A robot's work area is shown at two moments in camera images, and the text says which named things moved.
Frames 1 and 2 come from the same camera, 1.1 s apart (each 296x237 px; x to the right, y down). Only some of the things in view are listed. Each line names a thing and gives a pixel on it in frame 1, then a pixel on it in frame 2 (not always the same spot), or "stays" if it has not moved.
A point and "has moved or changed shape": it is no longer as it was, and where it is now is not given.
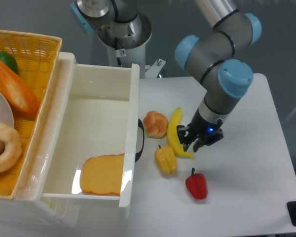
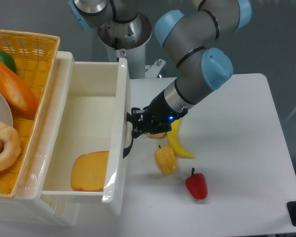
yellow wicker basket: x=36 y=56 stays
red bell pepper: x=196 y=184 stays
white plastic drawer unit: x=95 y=111 has moved or changed shape
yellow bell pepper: x=166 y=159 stays
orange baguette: x=23 y=99 stays
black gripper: x=201 y=128 → x=158 y=116
